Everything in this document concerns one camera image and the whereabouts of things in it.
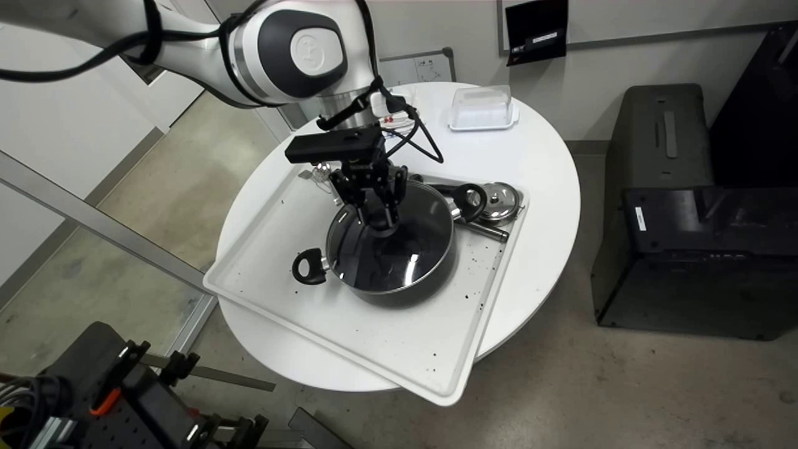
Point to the white round table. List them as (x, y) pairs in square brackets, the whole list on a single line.
[(531, 167)]

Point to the white plastic tray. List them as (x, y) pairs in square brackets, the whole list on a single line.
[(276, 276)]

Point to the black tool cart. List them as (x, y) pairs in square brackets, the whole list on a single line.
[(109, 400)]

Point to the tall black case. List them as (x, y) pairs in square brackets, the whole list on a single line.
[(762, 108)]

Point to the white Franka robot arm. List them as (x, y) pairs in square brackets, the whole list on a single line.
[(283, 51)]

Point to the clear plastic butter dish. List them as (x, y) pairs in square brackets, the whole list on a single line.
[(482, 112)]

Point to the black wall sign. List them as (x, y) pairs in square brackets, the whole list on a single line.
[(536, 32)]

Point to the aluminium frame beam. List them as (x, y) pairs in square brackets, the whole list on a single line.
[(100, 228)]

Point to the black box cabinet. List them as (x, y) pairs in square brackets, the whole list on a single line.
[(690, 233)]

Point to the glass pot lid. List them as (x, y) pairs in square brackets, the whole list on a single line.
[(414, 240)]

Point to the small white board panel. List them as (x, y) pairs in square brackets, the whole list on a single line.
[(420, 67)]

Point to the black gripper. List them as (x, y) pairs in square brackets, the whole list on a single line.
[(366, 179)]

